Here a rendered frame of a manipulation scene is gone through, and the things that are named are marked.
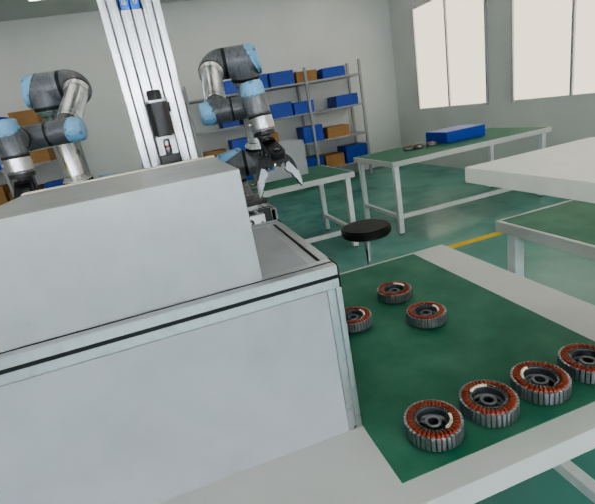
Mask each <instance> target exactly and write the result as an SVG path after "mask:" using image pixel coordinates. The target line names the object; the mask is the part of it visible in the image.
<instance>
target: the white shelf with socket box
mask: <svg viewBox="0 0 595 504"><path fill-rule="evenodd" d="M465 181H466V182H468V183H474V184H480V185H486V186H492V187H498V188H504V189H510V190H516V191H523V192H529V193H535V194H541V195H547V196H553V197H559V198H565V199H571V200H577V201H584V202H590V203H595V137H589V138H585V139H581V140H577V141H573V142H569V143H564V144H560V145H556V146H552V147H548V148H544V149H539V150H535V151H531V152H527V153H523V154H519V155H514V156H510V157H506V158H502V159H498V160H494V161H489V162H485V163H481V164H477V165H473V166H469V167H465Z"/></svg>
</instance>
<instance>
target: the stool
mask: <svg viewBox="0 0 595 504"><path fill-rule="evenodd" d="M390 232H391V224H390V223H389V222H388V221H386V220H382V219H366V220H360V221H355V222H352V223H349V224H347V225H345V226H344V227H343V228H342V230H341V234H342V237H343V238H344V239H345V240H347V241H352V242H364V244H365V252H366V260H367V266H368V265H371V264H373V257H372V249H371V241H373V240H377V239H380V238H383V237H385V236H387V235H388V234H389V233H390Z"/></svg>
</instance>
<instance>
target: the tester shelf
mask: <svg viewBox="0 0 595 504"><path fill-rule="evenodd" d="M251 227H252V232H253V237H254V241H255V246H256V250H257V255H258V260H259V264H260V269H261V274H262V278H263V279H262V280H260V281H256V282H253V283H249V284H245V285H242V286H238V287H235V288H231V289H227V290H224V291H220V292H216V293H213V294H209V295H206V296H202V297H198V298H195V299H191V300H188V301H184V302H180V303H177V304H173V305H169V306H166V307H162V308H159V309H155V310H151V311H148V312H144V313H140V314H137V315H133V316H130V317H126V318H122V319H119V320H115V321H111V322H108V323H104V324H101V325H97V326H93V327H90V328H86V329H83V330H79V331H75V332H72V333H68V334H64V335H61V336H57V337H54V338H50V339H46V340H43V341H39V342H35V343H32V344H28V345H25V346H21V347H17V348H14V349H10V350H7V351H3V352H0V386H3V385H7V384H10V383H13V382H17V381H20V380H24V379H27V378H31V377H34V376H37V375H41V374H44V373H48V372H51V371H54V370H58V369H61V368H65V367H68V366H71V365H75V364H78V363H82V362H85V361H89V360H92V359H95V358H99V357H102V356H106V355H109V354H112V353H116V352H119V351H123V350H126V349H129V348H133V347H136V346H140V345H143V344H147V343H150V342H153V341H157V340H160V339H164V338H167V337H170V336H174V335H177V334H181V333H184V332H187V331H191V330H194V329H198V328H201V327H205V326H208V325H211V324H215V323H218V322H222V321H225V320H228V319H232V318H235V317H239V316H242V315H245V314H249V313H252V312H256V311H259V310H263V309H266V308H269V307H273V306H276V305H280V304H283V303H286V302H290V301H293V300H297V299H300V298H303V297H307V296H310V295H314V294H317V293H321V292H324V291H327V290H331V289H334V288H338V287H341V280H340V273H339V267H338V264H337V263H336V262H334V261H333V260H332V259H330V258H328V257H327V256H326V255H324V254H323V253H322V252H320V251H319V250H318V249H316V248H315V247H314V246H312V245H311V244H310V243H308V242H307V241H306V240H304V239H303V238H302V237H300V236H299V235H298V234H296V233H295V232H294V231H292V230H291V229H290V228H288V227H287V226H286V225H284V224H283V223H282V222H281V221H279V220H278V219H276V220H272V221H268V222H264V223H259V224H255V225H251Z"/></svg>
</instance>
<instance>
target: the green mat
mask: <svg viewBox="0 0 595 504"><path fill-rule="evenodd" d="M340 280H341V287H342V294H343V301H344V307H345V308H347V307H352V306H354V307H355V306H359V307H365V308H367V309H369V310H370V311H371V313H372V321H373V322H372V325H371V326H370V327H369V328H368V329H366V330H364V331H361V332H357V333H356V332H355V333H348V334H349V341H350V347H351V354H352V361H353V367H354V374H355V381H356V387H357V394H358V401H359V407H360V414H361V420H362V425H363V427H364V428H365V430H366V431H367V433H368V434H369V436H370V437H371V438H372V440H373V441H374V443H375V444H376V446H377V447H378V449H379V450H380V452H381V453H382V455H383V456H384V457H385V459H386V460H387V462H388V463H389V465H390V466H391V468H392V469H393V471H394V472H395V473H396V475H397V476H398V478H399V479H400V481H401V482H402V483H405V482H407V481H409V480H412V479H414V478H416V477H419V476H421V475H423V474H426V473H428V472H430V471H433V470H435V469H438V468H440V467H442V466H445V465H447V464H449V463H452V462H454V461H456V460H459V459H461V458H463V457H466V456H468V455H470V454H473V453H475V452H477V451H480V450H482V449H484V448H487V447H489V446H492V445H494V444H496V443H499V442H501V441H503V440H506V439H508V438H510V437H513V436H515V435H517V434H520V433H522V432H524V431H527V430H529V429H531V428H534V427H536V426H539V425H541V424H543V423H546V422H548V421H550V420H553V419H555V418H557V417H560V416H562V415H564V414H567V413H569V412H571V411H574V410H576V409H578V408H581V407H583V406H585V405H588V404H590V403H593V402H595V384H591V383H590V384H587V383H586V382H584V383H583V382H580V381H576V380H575V379H572V388H571V396H570V398H569V399H568V400H566V402H563V403H561V404H558V405H555V404H554V405H544V403H543V405H539V402H538V404H534V403H533V402H532V403H531V402H528V401H526V400H524V399H523V398H520V397H519V400H520V414H519V417H518V419H517V420H516V421H514V423H513V424H511V425H509V426H507V425H506V427H500V428H498V427H497V426H496V428H492V425H491V428H490V427H487V424H486V426H485V427H484V426H481V425H478V424H476V423H473V422H472V420H471V421H470V420H468V418H466V417H465V416H464V415H463V414H462V412H461V410H460V407H459V391H460V389H461V387H463V385H465V384H466V383H469V382H471V381H474V380H476V381H477V380H481V381H482V379H485V380H490V382H491V380H494V381H495V382H496V381H498V382H500V383H503V384H505V385H507V386H509V387H511V386H510V371H511V369H512V367H513V366H515V365H516V364H519V363H521V362H525V361H536V362H537V361H541V363H542V362H546V363H551V364H554V365H556V366H558V351H559V349H560V348H562V347H564V346H566V345H569V344H576V343H580V344H581V343H585V344H590V346H591V344H593V345H595V341H593V340H591V339H589V338H587V337H585V336H583V335H581V334H579V333H576V332H574V331H572V330H570V329H568V328H566V327H564V326H562V325H560V324H558V323H556V322H554V321H552V320H550V319H547V318H545V317H543V316H541V315H539V314H537V313H535V312H533V311H531V310H529V309H527V308H525V307H523V306H521V305H518V304H516V303H514V302H512V301H510V300H508V299H506V298H504V297H502V296H500V295H498V294H496V293H494V292H492V291H489V290H487V289H485V288H483V287H481V286H479V285H477V284H475V283H473V282H471V281H469V280H467V279H465V278H462V277H460V276H458V275H456V274H454V273H452V272H450V271H448V270H446V269H444V268H442V267H440V266H438V265H436V264H433V263H431V262H429V261H427V260H425V259H423V258H421V257H419V256H417V255H415V254H411V255H408V256H404V257H401V258H397V259H394V260H390V261H387V262H383V263H380V264H376V265H373V266H369V267H366V268H362V269H359V270H355V271H352V272H348V273H345V274H341V275H340ZM391 281H400V282H401V281H402V282H405V283H408V284H410V285H411V287H412V297H411V298H410V299H409V300H408V301H406V302H403V303H398V304H388V303H383V302H381V301H380V300H379V299H378V295H377V288H378V287H379V286H380V285H382V284H384V283H386V282H391ZM422 301H424V303H425V301H427V303H428V301H430V302H431V301H432V302H436V303H440V304H442V305H443V306H445V308H446V312H447V321H446V322H445V323H444V324H443V325H441V326H439V327H436V328H431V329H429V328H428V329H425V328H424V329H423V328H417V327H414V326H413V325H410V324H409V323H408V322H407V315H406V309H407V308H408V307H409V306H410V305H412V304H414V303H417V302H422ZM428 399H430V402H431V399H434V400H440V401H444V402H447V403H449V404H451V405H453V406H454V407H456V408H457V409H458V410H459V411H460V412H461V414H462V416H463V419H464V438H463V440H462V442H461V443H459V445H458V446H456V447H455V448H452V449H451V450H447V451H443V450H442V452H438V451H437V449H436V452H432V450H431V451H427V449H426V450H424V449H422V447H421V448H419V447H417V445H414V444H413V443H412V442H411V441H410V440H409V439H408V438H407V436H406V433H405V427H404V413H405V411H406V409H407V408H408V407H410V405H412V404H413V403H415V402H416V403H417V402H418V401H422V400H425V401H426V400H428Z"/></svg>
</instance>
